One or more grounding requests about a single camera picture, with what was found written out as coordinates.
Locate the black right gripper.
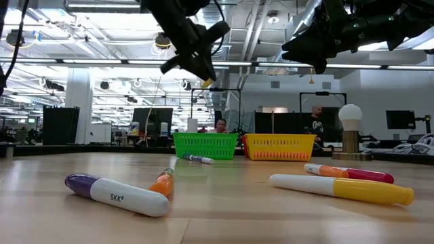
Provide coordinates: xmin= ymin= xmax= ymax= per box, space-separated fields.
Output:
xmin=281 ymin=0 xmax=370 ymax=75

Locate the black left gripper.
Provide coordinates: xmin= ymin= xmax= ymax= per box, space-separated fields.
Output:
xmin=159 ymin=20 xmax=232 ymax=82

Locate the long thin navy marker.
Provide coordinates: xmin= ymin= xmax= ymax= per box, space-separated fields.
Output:
xmin=182 ymin=154 xmax=215 ymax=165

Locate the thin orange white marker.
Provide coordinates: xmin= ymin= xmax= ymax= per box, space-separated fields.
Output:
xmin=149 ymin=167 xmax=176 ymax=197
xmin=303 ymin=163 xmax=349 ymax=179

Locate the thin red white marker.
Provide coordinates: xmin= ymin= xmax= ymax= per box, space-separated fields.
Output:
xmin=344 ymin=167 xmax=395 ymax=184

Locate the thin purple white marker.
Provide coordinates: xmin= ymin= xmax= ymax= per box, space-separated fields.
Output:
xmin=64 ymin=173 xmax=171 ymax=218

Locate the black ceiling device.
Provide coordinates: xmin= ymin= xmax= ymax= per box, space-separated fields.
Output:
xmin=154 ymin=32 xmax=173 ymax=51
xmin=5 ymin=28 xmax=26 ymax=47

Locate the person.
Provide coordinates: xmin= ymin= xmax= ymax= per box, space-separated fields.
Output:
xmin=210 ymin=118 xmax=232 ymax=134
xmin=304 ymin=105 xmax=327 ymax=143

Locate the black computer monitor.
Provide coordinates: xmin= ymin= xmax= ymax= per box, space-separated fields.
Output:
xmin=385 ymin=109 xmax=417 ymax=130
xmin=131 ymin=107 xmax=174 ymax=136

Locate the green plastic mesh basket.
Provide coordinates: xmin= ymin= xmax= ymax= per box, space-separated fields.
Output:
xmin=172 ymin=132 xmax=239 ymax=161

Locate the white bulb brass lamp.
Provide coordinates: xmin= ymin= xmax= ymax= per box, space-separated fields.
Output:
xmin=331 ymin=103 xmax=373 ymax=161

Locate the yellow plastic mesh basket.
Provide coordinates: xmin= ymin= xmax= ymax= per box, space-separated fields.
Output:
xmin=243 ymin=133 xmax=317 ymax=162

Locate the black standing panel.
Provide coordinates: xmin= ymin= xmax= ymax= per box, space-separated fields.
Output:
xmin=42 ymin=106 xmax=81 ymax=146

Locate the silver ventilation duct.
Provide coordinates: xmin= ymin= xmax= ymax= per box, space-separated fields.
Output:
xmin=286 ymin=0 xmax=323 ymax=38
xmin=193 ymin=0 xmax=235 ymax=106

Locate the white coiled power cable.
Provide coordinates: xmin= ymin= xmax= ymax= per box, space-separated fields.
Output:
xmin=361 ymin=132 xmax=434 ymax=155

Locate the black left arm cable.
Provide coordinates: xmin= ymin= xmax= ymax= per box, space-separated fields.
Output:
xmin=0 ymin=0 xmax=31 ymax=98

